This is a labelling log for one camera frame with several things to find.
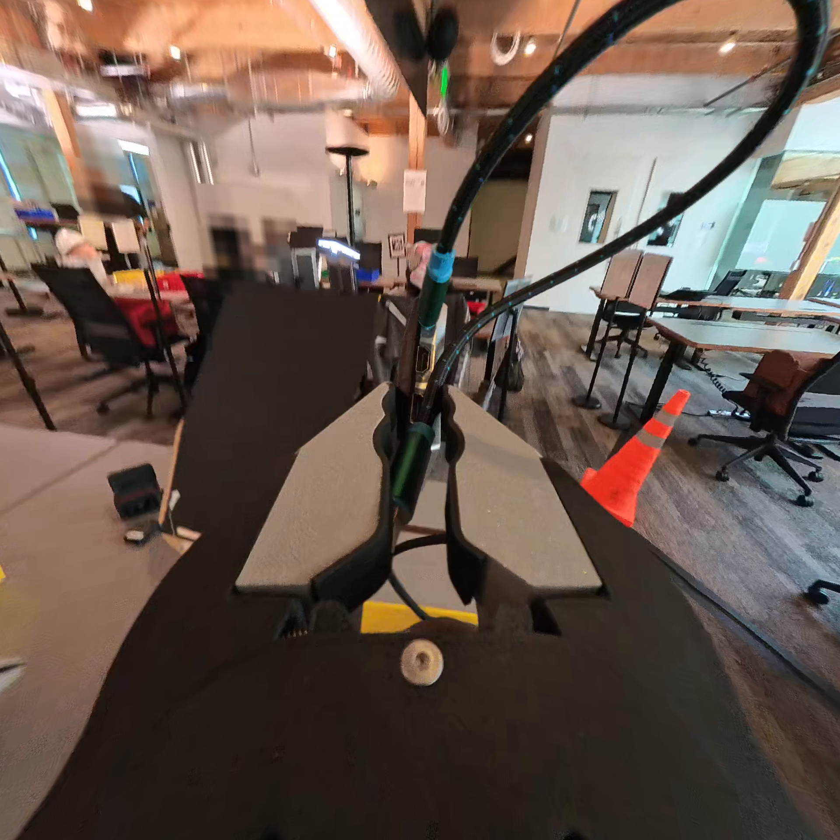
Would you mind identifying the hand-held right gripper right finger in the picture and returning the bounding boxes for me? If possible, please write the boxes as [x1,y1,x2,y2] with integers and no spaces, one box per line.
[441,386,605,608]

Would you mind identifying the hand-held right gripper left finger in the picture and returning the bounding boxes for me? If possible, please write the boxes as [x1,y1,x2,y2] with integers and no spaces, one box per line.
[234,382,400,611]

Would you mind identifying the hdmi cable with green plugs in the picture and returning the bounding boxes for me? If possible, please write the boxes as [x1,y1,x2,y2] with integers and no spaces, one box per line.
[390,0,831,511]

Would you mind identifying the yellow plastic bin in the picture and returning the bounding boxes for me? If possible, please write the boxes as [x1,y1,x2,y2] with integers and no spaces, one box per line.
[361,600,480,636]

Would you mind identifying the black hdmi adapter hub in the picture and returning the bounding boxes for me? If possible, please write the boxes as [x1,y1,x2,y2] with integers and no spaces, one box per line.
[395,308,439,424]

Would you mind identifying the orange traffic cone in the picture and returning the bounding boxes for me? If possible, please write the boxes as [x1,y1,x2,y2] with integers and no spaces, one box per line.
[581,389,692,528]

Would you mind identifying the black charger case with screen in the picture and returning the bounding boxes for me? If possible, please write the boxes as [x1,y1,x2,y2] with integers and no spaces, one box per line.
[107,462,165,521]

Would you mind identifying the brown wooden chair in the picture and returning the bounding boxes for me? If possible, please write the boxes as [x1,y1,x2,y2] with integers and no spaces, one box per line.
[630,252,675,343]
[587,249,643,361]

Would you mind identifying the table with red cloth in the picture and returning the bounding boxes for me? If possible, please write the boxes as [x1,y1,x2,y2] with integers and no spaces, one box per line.
[108,270,206,342]

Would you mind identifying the wooden top desk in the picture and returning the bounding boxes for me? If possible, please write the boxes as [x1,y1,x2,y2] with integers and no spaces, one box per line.
[646,317,840,427]

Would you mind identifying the office chair with brown jacket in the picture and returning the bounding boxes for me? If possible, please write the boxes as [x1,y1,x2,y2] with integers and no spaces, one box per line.
[689,350,840,508]

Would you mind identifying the black office chair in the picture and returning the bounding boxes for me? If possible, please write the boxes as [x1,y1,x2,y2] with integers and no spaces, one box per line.
[31,262,181,417]

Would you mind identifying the black tripod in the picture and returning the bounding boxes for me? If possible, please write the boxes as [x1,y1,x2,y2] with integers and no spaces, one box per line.
[0,252,59,432]

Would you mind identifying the black floor lamp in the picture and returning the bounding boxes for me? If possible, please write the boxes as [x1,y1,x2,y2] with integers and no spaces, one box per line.
[325,115,371,253]

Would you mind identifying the thin black cable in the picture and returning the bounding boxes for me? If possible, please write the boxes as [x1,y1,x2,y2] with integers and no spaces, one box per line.
[392,533,450,621]

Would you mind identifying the framed wall picture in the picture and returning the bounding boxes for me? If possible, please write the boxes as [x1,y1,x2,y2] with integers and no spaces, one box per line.
[577,189,619,245]
[646,190,688,248]

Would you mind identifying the silver ventilation duct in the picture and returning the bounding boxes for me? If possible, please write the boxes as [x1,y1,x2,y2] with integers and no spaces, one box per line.
[308,0,403,99]

